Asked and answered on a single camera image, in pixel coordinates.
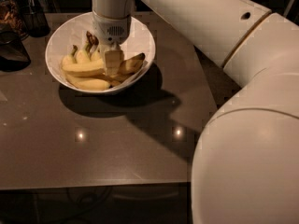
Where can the banana bunch with green stems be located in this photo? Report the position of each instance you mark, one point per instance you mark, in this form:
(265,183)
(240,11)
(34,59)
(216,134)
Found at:
(88,53)

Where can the glass jar with snacks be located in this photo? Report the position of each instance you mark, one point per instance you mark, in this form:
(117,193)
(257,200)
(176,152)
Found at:
(10,18)

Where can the black dark bowl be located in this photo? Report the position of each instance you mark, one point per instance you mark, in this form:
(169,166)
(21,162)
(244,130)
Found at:
(13,55)

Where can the bottom yellow banana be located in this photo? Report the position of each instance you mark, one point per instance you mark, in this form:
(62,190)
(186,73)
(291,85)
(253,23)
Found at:
(88,83)

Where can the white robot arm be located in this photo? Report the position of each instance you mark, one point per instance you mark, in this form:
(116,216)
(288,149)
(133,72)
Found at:
(245,167)

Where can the right yellow banana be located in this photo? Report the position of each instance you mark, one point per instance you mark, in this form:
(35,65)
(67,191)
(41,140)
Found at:
(132,65)

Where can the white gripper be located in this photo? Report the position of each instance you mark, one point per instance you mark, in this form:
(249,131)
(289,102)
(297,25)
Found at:
(111,30)

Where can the white bowl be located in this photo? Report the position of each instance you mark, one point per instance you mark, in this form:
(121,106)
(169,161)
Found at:
(73,32)

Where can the long front yellow banana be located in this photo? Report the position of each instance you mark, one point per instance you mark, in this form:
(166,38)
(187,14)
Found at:
(89,69)

